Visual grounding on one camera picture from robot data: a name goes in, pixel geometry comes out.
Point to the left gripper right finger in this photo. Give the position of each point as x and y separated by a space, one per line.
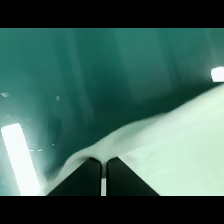
125 181

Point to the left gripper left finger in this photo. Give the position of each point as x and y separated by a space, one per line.
83 181

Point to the white garment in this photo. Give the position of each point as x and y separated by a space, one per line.
180 146

